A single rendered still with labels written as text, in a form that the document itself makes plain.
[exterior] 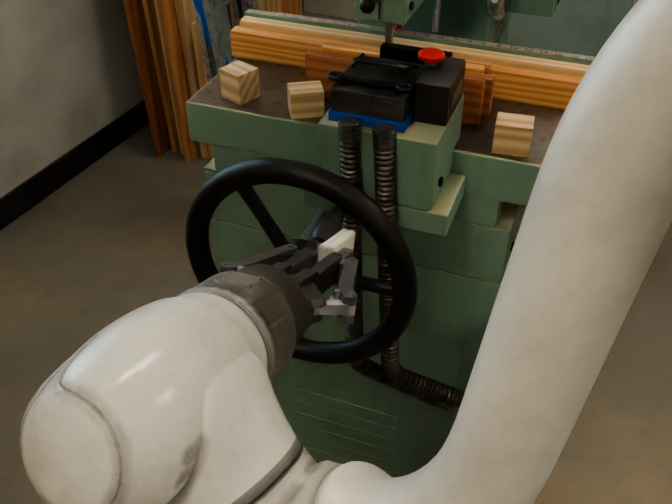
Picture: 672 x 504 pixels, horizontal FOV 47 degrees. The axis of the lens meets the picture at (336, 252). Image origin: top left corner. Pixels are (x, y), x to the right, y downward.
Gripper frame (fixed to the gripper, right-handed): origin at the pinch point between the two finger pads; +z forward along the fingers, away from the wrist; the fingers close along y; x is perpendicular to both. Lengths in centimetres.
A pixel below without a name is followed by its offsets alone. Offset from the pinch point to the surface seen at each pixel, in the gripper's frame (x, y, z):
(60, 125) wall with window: 27, 138, 133
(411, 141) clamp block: -10.0, -3.1, 12.4
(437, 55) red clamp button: -19.0, -3.3, 17.8
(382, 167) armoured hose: -6.7, -0.4, 11.9
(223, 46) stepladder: -8, 67, 104
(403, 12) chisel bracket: -22.8, 4.5, 30.0
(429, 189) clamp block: -4.7, -5.5, 14.3
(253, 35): -16.8, 28.0, 36.2
